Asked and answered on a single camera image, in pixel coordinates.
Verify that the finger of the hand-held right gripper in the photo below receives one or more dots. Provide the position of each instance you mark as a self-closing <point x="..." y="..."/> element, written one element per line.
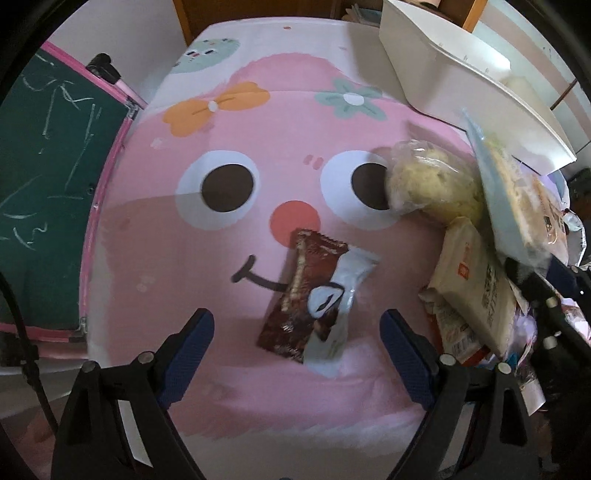
<point x="538" y="293"/>
<point x="570" y="279"/>

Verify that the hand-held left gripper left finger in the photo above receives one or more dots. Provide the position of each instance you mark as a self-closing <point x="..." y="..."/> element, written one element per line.
<point x="194" y="350"/>

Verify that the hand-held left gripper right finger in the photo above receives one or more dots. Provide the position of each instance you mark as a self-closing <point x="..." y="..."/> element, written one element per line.
<point x="406" y="355"/>

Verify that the brown chocolate wafer packet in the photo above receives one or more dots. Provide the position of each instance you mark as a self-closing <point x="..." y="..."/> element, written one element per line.
<point x="279" y="330"/>

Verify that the large clear cracker bag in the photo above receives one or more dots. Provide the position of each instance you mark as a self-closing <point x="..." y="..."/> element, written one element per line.
<point x="503" y="207"/>

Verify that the white grey snack packet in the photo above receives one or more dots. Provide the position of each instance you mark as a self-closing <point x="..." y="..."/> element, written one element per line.
<point x="351" y="272"/>

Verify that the white plastic tray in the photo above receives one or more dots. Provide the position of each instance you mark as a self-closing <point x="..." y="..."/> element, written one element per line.
<point x="429" y="69"/>

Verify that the silver foil packet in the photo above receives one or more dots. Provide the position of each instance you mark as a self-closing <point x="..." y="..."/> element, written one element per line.
<point x="576" y="230"/>

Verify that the orange snack packet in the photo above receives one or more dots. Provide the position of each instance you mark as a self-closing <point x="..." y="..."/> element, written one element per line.
<point x="455" y="332"/>

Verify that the beige snack packet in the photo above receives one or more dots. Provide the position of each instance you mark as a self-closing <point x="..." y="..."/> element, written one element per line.
<point x="475" y="286"/>

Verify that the crumpled clear plastic wrapper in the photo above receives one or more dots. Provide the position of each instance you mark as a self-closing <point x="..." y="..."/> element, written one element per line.
<point x="531" y="383"/>

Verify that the pink cartoon face blanket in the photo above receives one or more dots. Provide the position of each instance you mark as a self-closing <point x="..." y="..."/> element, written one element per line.
<point x="207" y="258"/>

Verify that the clear bag of yellow pastry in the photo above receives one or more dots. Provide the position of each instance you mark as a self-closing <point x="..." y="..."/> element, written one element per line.
<point x="434" y="184"/>

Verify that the black easel clamp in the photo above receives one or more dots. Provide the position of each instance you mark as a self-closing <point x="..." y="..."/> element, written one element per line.
<point x="104" y="64"/>

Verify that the stacked papers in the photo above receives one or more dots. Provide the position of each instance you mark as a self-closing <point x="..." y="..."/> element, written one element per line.
<point x="364" y="14"/>

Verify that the green chalkboard with pink frame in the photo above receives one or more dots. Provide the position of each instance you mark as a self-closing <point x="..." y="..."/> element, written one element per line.
<point x="41" y="184"/>

